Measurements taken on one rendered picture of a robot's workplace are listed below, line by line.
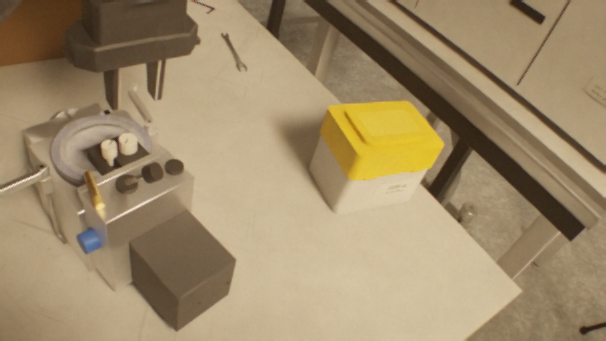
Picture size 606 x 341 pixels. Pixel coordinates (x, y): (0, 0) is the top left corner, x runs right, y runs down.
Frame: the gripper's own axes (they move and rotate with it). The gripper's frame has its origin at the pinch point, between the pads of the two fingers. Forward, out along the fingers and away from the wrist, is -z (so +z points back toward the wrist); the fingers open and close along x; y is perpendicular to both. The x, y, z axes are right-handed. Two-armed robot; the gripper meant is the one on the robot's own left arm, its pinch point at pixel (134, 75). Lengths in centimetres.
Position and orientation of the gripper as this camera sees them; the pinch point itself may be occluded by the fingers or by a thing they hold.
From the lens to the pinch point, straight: 47.2
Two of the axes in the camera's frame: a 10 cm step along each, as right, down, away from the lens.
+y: -5.9, -6.6, 4.6
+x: 7.7, -2.9, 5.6
